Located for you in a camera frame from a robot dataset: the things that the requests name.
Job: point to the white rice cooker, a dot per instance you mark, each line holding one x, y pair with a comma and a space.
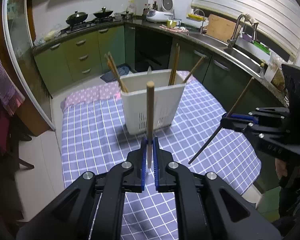
161, 16

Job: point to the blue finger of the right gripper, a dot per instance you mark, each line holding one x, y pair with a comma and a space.
240, 116
234, 124

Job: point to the clear food container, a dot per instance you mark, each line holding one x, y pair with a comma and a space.
274, 72

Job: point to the white plastic utensil holder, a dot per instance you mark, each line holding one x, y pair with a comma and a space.
166, 99

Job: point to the wooden cutting board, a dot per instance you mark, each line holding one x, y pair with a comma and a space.
220, 28

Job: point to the green lower cabinets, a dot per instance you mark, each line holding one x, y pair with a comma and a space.
81, 57

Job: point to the yellow sponge rack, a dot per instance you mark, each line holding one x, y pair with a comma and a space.
196, 17

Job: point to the black wok right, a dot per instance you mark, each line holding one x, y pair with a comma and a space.
103, 13

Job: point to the yellow mug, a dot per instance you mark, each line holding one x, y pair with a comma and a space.
170, 24

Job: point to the purple checkered apron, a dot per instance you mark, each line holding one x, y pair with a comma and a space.
10, 96

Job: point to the person right hand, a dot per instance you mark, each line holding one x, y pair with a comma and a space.
280, 168

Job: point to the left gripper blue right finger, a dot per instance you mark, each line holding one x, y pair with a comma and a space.
155, 162

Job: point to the steel double sink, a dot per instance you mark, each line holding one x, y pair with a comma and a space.
233, 54

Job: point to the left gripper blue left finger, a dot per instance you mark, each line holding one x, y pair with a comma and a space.
143, 149

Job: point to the black wok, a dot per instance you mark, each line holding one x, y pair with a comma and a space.
103, 13
76, 18

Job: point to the glass sliding door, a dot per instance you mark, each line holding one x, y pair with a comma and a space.
35, 112

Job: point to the white striped window blind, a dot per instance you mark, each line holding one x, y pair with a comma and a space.
278, 19

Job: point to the black wok left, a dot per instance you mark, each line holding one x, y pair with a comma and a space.
76, 18

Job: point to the steel kitchen faucet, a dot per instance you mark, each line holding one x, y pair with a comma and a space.
239, 27

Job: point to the plastic bag on counter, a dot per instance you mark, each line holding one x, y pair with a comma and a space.
53, 33

